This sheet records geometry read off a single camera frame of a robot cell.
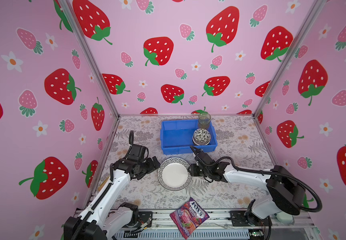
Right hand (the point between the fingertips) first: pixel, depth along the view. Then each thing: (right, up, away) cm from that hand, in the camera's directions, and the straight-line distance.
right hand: (188, 169), depth 85 cm
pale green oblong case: (+47, -21, -13) cm, 53 cm away
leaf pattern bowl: (+10, +19, +13) cm, 25 cm away
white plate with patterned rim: (-8, -4, +3) cm, 9 cm away
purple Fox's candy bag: (0, -20, -12) cm, 24 cm away
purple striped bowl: (+9, +14, +7) cm, 18 cm away
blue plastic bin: (-7, +18, +22) cm, 29 cm away
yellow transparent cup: (+12, +28, +16) cm, 34 cm away
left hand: (-18, +3, -5) cm, 19 cm away
